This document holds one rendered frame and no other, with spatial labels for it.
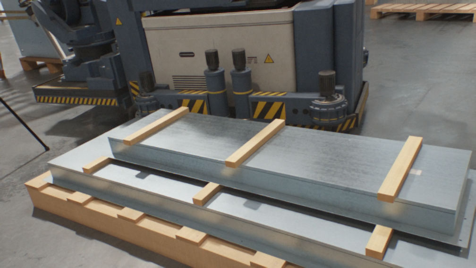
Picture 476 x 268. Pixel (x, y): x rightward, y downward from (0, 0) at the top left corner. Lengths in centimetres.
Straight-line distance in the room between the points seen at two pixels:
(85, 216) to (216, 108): 100
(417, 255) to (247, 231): 60
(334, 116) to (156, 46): 132
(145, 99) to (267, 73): 84
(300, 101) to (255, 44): 48
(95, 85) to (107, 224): 144
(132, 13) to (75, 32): 61
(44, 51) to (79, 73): 243
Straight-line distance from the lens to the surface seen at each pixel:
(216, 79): 250
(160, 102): 277
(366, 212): 154
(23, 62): 629
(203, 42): 270
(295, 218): 157
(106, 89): 321
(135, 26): 304
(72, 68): 362
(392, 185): 148
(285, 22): 247
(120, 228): 204
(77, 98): 344
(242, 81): 243
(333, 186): 153
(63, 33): 347
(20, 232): 243
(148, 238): 191
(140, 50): 306
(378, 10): 655
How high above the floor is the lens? 119
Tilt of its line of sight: 25 degrees down
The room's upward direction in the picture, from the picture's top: 7 degrees counter-clockwise
